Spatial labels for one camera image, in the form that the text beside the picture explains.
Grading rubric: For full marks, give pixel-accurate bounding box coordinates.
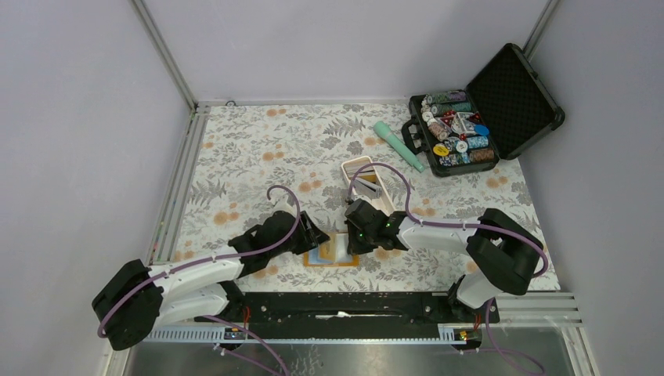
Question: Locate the yellow card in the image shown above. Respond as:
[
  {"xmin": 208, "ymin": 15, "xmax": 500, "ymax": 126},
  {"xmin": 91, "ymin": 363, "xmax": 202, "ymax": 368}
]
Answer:
[{"xmin": 318, "ymin": 238, "xmax": 345, "ymax": 263}]

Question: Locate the grey card in tray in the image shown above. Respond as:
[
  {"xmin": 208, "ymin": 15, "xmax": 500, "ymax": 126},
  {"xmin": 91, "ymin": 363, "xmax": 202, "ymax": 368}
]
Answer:
[{"xmin": 354, "ymin": 178, "xmax": 383, "ymax": 200}]

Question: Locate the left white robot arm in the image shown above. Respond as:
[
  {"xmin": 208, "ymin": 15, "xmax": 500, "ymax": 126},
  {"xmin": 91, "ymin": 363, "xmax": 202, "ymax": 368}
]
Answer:
[{"xmin": 92, "ymin": 211, "xmax": 330, "ymax": 351}]

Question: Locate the mint green handle tool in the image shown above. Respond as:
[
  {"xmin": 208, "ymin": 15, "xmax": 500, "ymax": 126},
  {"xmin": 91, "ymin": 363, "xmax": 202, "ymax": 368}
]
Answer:
[{"xmin": 373, "ymin": 121, "xmax": 424, "ymax": 172}]

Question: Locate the cards stack in tray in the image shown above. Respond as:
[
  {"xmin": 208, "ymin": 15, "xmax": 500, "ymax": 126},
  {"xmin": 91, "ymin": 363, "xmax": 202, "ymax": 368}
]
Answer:
[{"xmin": 342, "ymin": 159, "xmax": 370, "ymax": 177}]

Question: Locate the purple cable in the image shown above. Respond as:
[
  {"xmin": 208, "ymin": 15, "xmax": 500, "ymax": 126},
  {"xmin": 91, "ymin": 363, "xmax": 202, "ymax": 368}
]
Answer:
[
  {"xmin": 346, "ymin": 162, "xmax": 550, "ymax": 374},
  {"xmin": 97, "ymin": 185, "xmax": 302, "ymax": 376}
]

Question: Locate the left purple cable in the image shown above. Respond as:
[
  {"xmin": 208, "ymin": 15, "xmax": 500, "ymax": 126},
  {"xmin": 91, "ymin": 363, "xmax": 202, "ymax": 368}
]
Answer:
[{"xmin": 97, "ymin": 185, "xmax": 302, "ymax": 376}]

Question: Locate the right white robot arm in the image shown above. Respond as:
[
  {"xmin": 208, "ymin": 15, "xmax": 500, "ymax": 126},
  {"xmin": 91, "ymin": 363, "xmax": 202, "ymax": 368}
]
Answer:
[{"xmin": 345, "ymin": 200, "xmax": 543, "ymax": 323}]

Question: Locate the floral table mat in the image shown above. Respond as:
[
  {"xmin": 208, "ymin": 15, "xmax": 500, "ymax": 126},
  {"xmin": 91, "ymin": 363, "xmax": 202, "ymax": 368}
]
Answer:
[{"xmin": 161, "ymin": 104, "xmax": 543, "ymax": 292}]

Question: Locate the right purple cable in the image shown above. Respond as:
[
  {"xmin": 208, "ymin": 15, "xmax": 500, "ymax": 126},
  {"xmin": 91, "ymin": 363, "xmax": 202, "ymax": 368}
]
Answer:
[{"xmin": 346, "ymin": 162, "xmax": 550, "ymax": 374}]

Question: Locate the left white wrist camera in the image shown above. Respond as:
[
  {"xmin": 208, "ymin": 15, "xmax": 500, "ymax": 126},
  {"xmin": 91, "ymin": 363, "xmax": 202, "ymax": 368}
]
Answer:
[{"xmin": 272, "ymin": 201, "xmax": 296, "ymax": 215}]

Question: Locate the orange leather card holder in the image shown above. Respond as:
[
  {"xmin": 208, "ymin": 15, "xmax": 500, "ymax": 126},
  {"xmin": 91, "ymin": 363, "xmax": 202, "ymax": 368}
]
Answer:
[{"xmin": 303, "ymin": 233, "xmax": 359, "ymax": 267}]

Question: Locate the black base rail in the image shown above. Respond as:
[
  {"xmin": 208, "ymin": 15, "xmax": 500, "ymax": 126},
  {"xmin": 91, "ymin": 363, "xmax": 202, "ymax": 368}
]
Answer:
[{"xmin": 217, "ymin": 292, "xmax": 500, "ymax": 340}]

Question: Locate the black poker chip case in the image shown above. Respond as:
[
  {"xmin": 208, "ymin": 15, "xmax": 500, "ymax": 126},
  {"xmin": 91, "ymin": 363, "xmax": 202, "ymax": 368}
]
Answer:
[{"xmin": 402, "ymin": 43, "xmax": 565, "ymax": 177}]

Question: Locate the white plastic tray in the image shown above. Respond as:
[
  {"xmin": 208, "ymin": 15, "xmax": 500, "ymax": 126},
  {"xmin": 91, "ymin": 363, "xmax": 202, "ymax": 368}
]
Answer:
[{"xmin": 341, "ymin": 156, "xmax": 395, "ymax": 215}]

